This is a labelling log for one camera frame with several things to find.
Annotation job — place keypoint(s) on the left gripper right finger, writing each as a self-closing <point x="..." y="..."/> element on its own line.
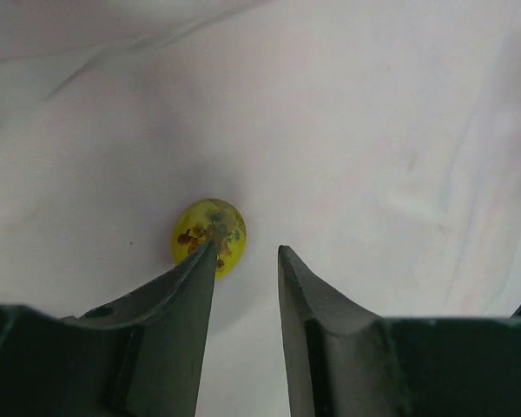
<point x="343" y="360"/>

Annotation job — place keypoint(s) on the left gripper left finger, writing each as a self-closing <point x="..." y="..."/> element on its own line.
<point x="139" y="355"/>

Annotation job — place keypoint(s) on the yellow round brooch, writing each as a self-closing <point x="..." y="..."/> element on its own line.
<point x="210" y="220"/>

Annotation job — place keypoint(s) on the pink garment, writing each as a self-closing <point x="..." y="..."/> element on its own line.
<point x="381" y="140"/>

